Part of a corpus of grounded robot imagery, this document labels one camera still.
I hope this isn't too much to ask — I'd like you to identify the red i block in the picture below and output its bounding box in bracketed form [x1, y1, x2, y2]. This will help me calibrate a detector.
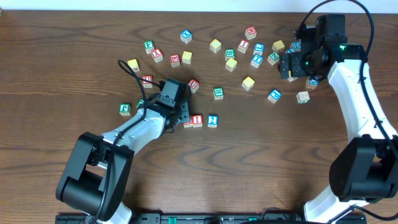
[238, 39, 250, 54]
[192, 114, 203, 128]

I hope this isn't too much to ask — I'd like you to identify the red A block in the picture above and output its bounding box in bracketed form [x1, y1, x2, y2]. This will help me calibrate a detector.
[183, 122, 193, 128]

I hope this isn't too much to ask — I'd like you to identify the blue 2 block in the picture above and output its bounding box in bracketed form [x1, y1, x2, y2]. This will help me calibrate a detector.
[207, 115, 218, 128]

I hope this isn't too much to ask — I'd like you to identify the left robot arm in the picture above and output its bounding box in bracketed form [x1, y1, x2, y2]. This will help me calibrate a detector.
[55, 78, 192, 223]

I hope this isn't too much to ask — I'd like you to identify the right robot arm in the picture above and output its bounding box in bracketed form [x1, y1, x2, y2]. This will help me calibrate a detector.
[278, 14, 397, 223]

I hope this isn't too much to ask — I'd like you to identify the blue D block upper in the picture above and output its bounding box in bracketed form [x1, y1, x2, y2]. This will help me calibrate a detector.
[290, 41, 301, 52]

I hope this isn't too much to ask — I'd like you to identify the blue d block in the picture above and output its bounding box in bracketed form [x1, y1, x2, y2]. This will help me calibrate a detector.
[290, 41, 301, 52]
[306, 76, 319, 89]

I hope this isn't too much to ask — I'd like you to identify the blue D block right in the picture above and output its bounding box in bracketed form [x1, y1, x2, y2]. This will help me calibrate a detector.
[306, 76, 319, 89]

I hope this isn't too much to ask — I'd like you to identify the red U block centre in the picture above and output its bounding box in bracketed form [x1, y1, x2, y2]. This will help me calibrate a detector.
[187, 78, 200, 93]

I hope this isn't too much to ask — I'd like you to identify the red u block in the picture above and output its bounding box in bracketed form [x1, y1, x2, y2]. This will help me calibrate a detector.
[187, 78, 200, 93]
[142, 75, 153, 88]

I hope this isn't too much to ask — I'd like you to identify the blue S block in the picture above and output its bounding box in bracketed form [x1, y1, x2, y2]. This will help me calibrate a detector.
[285, 49, 295, 54]

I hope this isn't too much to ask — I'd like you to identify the yellow K block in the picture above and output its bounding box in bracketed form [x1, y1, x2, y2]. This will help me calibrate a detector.
[288, 71, 297, 82]

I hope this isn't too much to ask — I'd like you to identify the red U block left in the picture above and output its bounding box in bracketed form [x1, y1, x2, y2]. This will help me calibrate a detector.
[142, 75, 153, 88]

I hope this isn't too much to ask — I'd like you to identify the red block beside yellow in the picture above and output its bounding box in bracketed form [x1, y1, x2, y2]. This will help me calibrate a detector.
[170, 54, 180, 67]

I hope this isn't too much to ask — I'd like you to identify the green N block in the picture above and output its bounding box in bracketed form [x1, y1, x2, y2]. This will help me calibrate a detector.
[136, 99, 144, 108]

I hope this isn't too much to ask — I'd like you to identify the yellow block upper right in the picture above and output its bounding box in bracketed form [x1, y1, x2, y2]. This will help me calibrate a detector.
[272, 40, 285, 54]

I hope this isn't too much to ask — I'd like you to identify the green Z block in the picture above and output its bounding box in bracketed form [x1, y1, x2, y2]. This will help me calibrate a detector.
[267, 52, 280, 65]

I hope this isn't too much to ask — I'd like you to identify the plain L 7 block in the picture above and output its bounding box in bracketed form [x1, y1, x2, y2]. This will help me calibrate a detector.
[296, 91, 310, 104]

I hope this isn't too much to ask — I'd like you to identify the yellow block upper left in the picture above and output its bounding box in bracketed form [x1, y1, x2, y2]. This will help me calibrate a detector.
[182, 50, 193, 64]

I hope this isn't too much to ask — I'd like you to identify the red X block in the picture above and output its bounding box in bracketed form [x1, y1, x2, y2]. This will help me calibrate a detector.
[150, 49, 164, 63]

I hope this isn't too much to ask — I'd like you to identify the green R block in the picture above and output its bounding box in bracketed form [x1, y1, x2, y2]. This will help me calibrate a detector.
[213, 87, 224, 100]

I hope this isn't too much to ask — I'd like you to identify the blue P block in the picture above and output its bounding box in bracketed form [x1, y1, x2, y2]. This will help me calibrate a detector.
[267, 89, 282, 103]

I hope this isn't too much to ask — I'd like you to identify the yellow block far left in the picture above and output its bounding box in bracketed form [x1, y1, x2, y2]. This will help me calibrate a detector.
[127, 59, 139, 72]

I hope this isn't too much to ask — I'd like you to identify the green J block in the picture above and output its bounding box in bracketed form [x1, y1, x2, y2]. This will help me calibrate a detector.
[119, 103, 131, 116]

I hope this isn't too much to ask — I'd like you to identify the blue L block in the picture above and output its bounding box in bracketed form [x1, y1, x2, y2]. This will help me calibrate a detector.
[253, 43, 265, 55]

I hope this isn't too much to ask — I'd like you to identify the green F block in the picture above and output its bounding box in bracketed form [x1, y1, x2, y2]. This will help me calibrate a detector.
[144, 40, 155, 54]

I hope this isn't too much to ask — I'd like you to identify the blue T block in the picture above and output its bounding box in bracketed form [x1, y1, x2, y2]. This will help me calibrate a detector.
[251, 54, 264, 68]

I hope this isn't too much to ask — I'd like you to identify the blue X block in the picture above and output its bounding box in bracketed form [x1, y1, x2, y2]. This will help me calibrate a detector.
[180, 29, 192, 44]

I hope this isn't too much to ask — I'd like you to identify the yellow block upper centre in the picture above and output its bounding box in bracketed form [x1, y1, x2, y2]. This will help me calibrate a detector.
[210, 39, 222, 53]

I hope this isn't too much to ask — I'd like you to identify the yellow O block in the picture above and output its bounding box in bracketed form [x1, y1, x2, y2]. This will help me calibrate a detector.
[225, 58, 238, 72]

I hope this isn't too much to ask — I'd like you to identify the red M block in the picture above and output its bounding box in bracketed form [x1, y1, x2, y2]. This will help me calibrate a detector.
[245, 26, 257, 40]

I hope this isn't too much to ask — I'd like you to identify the green B block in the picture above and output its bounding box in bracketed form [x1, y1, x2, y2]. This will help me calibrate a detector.
[224, 49, 235, 61]

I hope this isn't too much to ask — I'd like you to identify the yellow S block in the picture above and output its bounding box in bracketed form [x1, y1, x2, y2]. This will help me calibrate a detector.
[242, 76, 255, 91]

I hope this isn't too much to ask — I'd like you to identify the left black cable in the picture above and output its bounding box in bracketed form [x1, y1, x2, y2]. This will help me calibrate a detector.
[85, 58, 165, 224]

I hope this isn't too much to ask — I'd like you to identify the black cable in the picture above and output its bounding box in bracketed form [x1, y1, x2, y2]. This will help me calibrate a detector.
[85, 58, 165, 224]
[295, 0, 398, 222]

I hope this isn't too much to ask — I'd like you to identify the right black cable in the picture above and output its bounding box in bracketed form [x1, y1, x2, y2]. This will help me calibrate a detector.
[295, 0, 398, 222]

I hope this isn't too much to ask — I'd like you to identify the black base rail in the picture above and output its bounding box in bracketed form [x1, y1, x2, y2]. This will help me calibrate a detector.
[55, 211, 367, 224]

